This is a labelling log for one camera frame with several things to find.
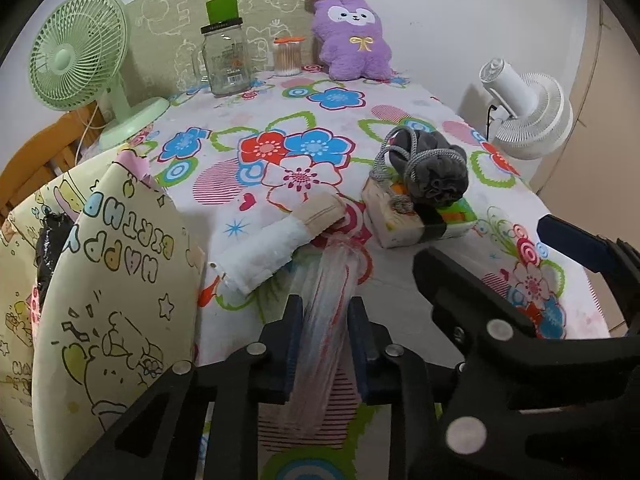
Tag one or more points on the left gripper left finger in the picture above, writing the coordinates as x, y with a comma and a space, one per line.
202, 421

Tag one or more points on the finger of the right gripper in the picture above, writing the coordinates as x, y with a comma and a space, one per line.
591, 251
475, 299

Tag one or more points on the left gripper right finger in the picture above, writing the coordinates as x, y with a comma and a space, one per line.
514, 408

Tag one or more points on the green tissue pack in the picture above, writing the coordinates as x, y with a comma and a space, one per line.
402, 229

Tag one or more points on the clear plastic bag roll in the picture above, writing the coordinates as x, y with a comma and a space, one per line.
326, 286

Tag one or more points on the grey drawstring pouch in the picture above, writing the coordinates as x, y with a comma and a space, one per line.
420, 168

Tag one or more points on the white umbrella pouch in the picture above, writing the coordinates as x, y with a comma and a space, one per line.
249, 263

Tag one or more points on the black plastic bag bundle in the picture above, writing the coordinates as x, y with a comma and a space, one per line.
56, 229

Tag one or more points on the beige door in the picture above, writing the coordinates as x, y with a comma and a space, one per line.
593, 180

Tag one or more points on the yellow cartoon storage box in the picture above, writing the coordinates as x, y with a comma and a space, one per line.
120, 310

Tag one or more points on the white standing fan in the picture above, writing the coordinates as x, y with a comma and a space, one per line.
531, 116

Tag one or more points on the floral tablecloth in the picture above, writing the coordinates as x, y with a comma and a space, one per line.
234, 166

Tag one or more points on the wooden bed headboard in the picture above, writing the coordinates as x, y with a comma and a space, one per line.
53, 148

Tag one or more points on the purple plush bunny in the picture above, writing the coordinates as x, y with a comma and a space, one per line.
351, 40

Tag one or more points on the toothpick jar orange lid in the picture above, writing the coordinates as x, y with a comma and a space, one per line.
287, 56

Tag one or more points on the glass mason jar mug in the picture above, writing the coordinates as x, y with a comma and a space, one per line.
222, 58

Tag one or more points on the green cartoon cardboard panel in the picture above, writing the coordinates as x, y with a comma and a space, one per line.
164, 33

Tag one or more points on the green desk fan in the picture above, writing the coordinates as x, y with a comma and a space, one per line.
76, 59

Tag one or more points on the green cup on jar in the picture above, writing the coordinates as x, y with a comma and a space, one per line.
219, 11

